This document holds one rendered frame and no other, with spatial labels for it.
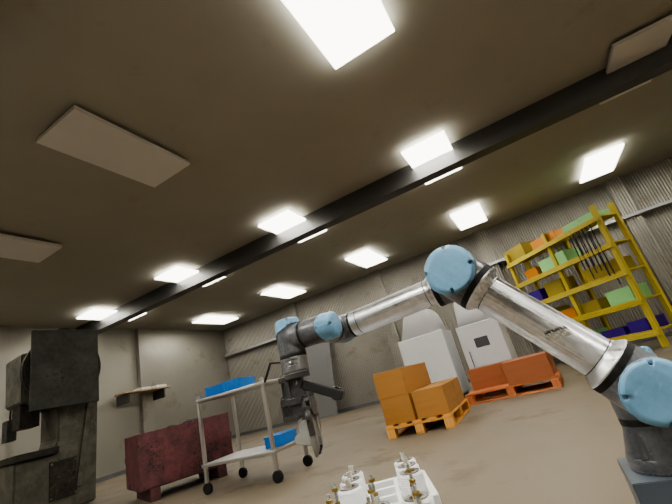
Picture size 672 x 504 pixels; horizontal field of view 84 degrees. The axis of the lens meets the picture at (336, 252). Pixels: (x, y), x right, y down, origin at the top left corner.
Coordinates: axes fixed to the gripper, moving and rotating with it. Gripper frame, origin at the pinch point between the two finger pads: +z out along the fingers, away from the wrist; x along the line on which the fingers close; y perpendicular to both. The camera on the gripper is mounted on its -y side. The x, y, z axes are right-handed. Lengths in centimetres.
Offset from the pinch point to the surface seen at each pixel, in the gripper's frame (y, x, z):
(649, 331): -419, -558, 21
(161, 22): 70, -81, -290
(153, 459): 248, -302, 7
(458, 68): -174, -224, -289
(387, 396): -7, -322, 6
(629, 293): -421, -561, -41
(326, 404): 179, -940, 16
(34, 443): 697, -606, -59
